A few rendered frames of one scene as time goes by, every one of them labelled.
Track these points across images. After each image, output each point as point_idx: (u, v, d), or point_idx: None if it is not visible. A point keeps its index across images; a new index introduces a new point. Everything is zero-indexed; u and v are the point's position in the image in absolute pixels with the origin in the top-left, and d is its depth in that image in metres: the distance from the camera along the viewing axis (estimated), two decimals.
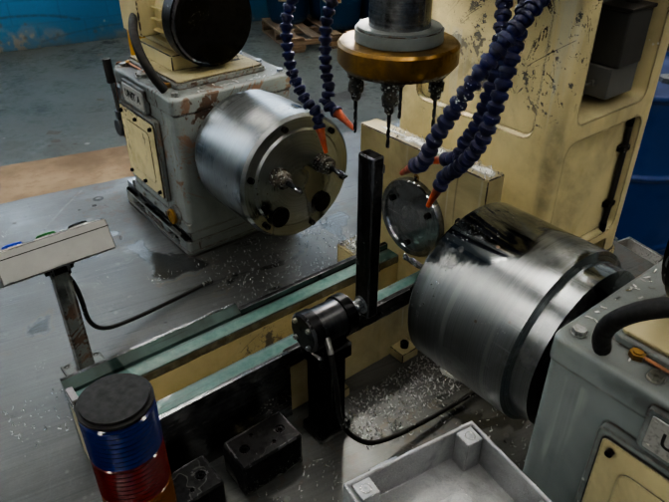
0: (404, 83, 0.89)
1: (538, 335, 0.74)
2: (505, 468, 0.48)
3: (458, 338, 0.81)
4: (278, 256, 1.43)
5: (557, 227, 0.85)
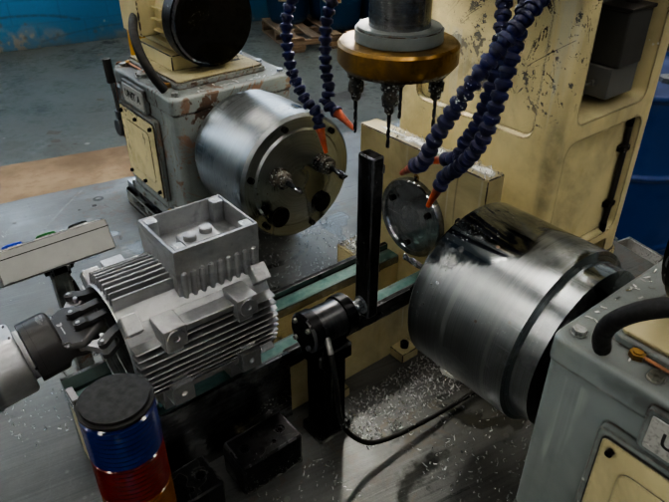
0: (404, 83, 0.89)
1: (538, 335, 0.74)
2: (233, 212, 0.87)
3: (458, 338, 0.81)
4: (278, 256, 1.43)
5: (557, 227, 0.85)
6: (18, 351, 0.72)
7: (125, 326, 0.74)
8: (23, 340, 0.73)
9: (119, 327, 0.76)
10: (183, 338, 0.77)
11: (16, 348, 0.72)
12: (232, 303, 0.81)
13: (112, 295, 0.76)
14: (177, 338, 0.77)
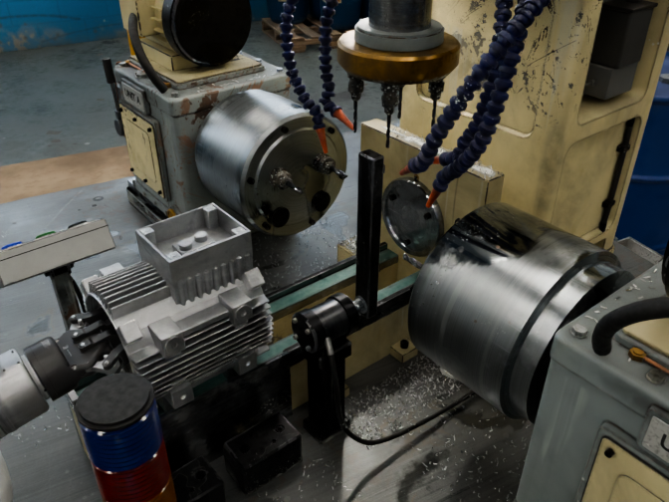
0: (404, 83, 0.89)
1: (538, 335, 0.74)
2: (227, 220, 0.89)
3: (458, 338, 0.81)
4: (278, 256, 1.43)
5: (557, 227, 0.85)
6: (27, 375, 0.76)
7: (124, 334, 0.77)
8: (32, 364, 0.77)
9: (119, 335, 0.78)
10: (180, 344, 0.80)
11: (25, 372, 0.76)
12: (228, 309, 0.84)
13: (111, 304, 0.79)
14: (175, 344, 0.79)
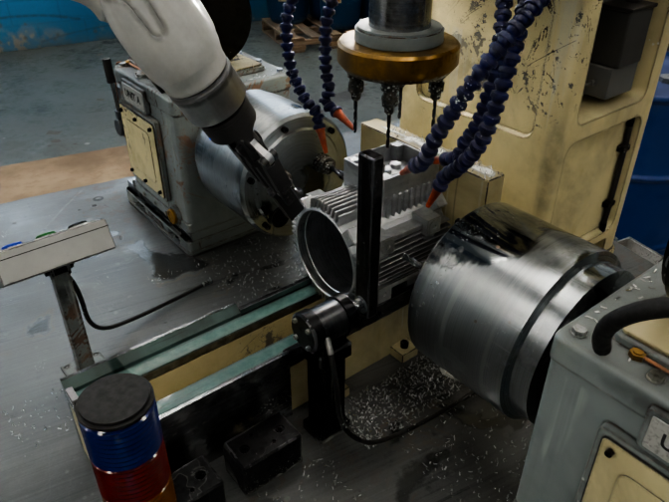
0: (404, 83, 0.89)
1: (538, 335, 0.74)
2: (413, 153, 1.08)
3: (458, 338, 0.81)
4: (278, 256, 1.43)
5: (557, 227, 0.85)
6: (245, 93, 0.85)
7: (351, 235, 0.96)
8: (245, 95, 0.87)
9: (344, 237, 0.97)
10: (391, 246, 0.98)
11: (245, 91, 0.85)
12: (422, 222, 1.03)
13: (337, 213, 0.98)
14: (388, 246, 0.98)
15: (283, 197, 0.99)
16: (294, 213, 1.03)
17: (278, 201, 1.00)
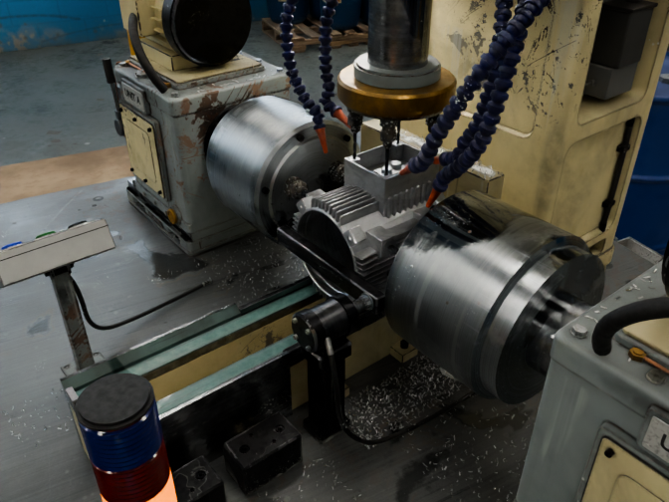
0: (402, 119, 0.92)
1: (505, 315, 0.77)
2: (413, 152, 1.08)
3: (431, 319, 0.84)
4: (278, 256, 1.43)
5: (529, 213, 0.88)
6: None
7: (353, 235, 0.96)
8: None
9: (346, 237, 0.97)
10: (393, 246, 0.98)
11: None
12: None
13: (338, 213, 0.98)
14: (390, 246, 0.98)
15: None
16: None
17: None
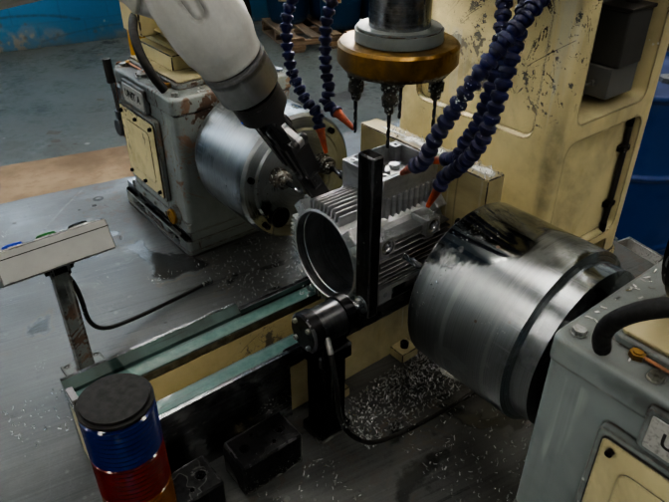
0: (404, 83, 0.89)
1: (538, 335, 0.74)
2: (412, 153, 1.08)
3: (458, 338, 0.81)
4: (278, 256, 1.43)
5: (557, 227, 0.85)
6: (278, 77, 0.87)
7: (352, 236, 0.96)
8: (276, 79, 0.89)
9: (345, 238, 0.97)
10: None
11: (277, 75, 0.87)
12: (422, 222, 1.03)
13: (337, 214, 0.98)
14: None
15: (311, 181, 1.01)
16: None
17: (305, 185, 1.02)
